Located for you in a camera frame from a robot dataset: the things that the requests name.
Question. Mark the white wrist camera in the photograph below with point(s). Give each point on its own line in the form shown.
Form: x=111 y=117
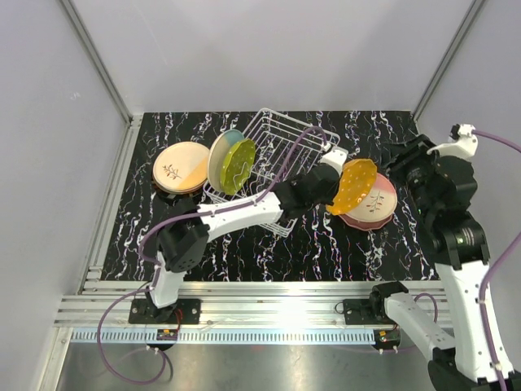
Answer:
x=336 y=158
x=462 y=143

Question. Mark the aluminium frame post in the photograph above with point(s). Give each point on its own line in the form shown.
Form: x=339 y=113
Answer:
x=464 y=28
x=87 y=42

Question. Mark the pink scalloped plate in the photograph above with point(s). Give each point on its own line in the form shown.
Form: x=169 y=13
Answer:
x=366 y=222

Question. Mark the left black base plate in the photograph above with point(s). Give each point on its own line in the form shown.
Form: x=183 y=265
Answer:
x=184 y=311

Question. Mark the pink cream branch plate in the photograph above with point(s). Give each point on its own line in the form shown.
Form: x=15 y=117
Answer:
x=379 y=204

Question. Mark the white wire dish rack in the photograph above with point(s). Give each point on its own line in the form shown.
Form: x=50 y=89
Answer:
x=282 y=152

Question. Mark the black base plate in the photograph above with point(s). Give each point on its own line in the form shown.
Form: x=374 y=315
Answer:
x=184 y=311
x=359 y=312

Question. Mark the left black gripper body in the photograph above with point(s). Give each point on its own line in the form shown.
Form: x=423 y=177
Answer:
x=326 y=199

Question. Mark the blue cream branch plate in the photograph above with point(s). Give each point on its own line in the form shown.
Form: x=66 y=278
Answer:
x=218 y=151

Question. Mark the right aluminium frame post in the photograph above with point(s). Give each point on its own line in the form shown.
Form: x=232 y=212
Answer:
x=464 y=28

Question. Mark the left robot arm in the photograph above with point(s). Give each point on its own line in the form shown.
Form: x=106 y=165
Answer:
x=181 y=241

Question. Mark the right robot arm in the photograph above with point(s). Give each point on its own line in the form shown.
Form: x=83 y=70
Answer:
x=440 y=180

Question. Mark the white slotted cable duct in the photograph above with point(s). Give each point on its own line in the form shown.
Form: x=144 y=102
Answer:
x=225 y=336

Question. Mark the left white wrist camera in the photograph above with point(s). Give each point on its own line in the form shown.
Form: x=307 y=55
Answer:
x=336 y=158

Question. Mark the left aluminium frame post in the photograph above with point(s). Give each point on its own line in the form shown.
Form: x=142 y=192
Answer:
x=87 y=42

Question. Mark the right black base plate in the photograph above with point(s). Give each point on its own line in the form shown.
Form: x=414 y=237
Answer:
x=359 y=312

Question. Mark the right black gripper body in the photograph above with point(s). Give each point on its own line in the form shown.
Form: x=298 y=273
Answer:
x=414 y=170

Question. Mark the orange cream branch plate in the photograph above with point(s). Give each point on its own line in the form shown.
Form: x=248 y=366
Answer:
x=181 y=168

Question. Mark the green polka dot plate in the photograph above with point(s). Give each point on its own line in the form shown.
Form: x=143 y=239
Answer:
x=237 y=166

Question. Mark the orange polka dot plate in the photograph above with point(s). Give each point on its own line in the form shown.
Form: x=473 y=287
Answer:
x=356 y=181

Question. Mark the aluminium mounting rail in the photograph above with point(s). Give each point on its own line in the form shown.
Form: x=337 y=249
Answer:
x=224 y=304

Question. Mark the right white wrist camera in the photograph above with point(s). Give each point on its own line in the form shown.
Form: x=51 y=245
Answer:
x=462 y=143

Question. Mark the black marble pattern mat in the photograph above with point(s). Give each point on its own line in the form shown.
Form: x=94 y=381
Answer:
x=319 y=248

